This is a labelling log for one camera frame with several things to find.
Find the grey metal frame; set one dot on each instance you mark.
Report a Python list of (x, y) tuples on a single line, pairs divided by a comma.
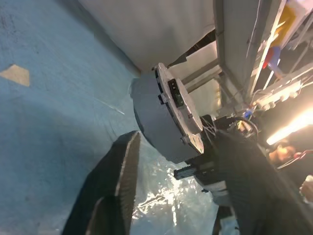
[(221, 49)]

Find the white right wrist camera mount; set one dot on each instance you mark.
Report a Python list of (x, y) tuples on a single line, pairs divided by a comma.
[(215, 193)]

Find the white curtain backdrop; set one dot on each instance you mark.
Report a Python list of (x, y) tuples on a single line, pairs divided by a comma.
[(146, 29)]

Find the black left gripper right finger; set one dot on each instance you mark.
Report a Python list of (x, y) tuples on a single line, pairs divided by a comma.
[(254, 191)]

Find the bright light strip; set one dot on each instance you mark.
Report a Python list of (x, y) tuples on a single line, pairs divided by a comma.
[(288, 128)]

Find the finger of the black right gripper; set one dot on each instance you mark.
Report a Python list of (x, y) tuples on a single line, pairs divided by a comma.
[(185, 172)]

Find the beige tape piece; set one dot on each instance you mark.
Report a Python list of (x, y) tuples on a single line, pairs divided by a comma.
[(17, 74)]

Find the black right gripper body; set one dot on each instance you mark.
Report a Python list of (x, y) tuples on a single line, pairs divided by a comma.
[(210, 172)]

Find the blue foam table mat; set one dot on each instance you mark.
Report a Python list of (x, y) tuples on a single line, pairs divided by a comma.
[(49, 110)]

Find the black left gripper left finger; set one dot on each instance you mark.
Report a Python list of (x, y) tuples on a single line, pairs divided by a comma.
[(105, 183)]

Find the silver motor housing copper windings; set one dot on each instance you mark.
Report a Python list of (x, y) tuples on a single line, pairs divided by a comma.
[(151, 117)]

